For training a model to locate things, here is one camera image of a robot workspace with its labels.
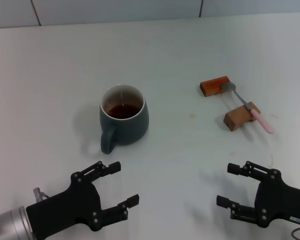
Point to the dark brown tea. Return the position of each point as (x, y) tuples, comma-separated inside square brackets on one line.
[(122, 111)]

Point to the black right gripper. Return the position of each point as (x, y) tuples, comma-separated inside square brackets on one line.
[(285, 200)]

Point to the light brown wooden block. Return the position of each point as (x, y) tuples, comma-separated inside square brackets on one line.
[(236, 116)]

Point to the grey ceramic cup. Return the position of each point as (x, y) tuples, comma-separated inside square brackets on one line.
[(130, 130)]

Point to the reddish wooden spoon rest block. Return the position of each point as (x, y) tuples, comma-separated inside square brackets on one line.
[(210, 87)]

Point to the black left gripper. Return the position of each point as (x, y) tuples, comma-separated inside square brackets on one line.
[(65, 207)]

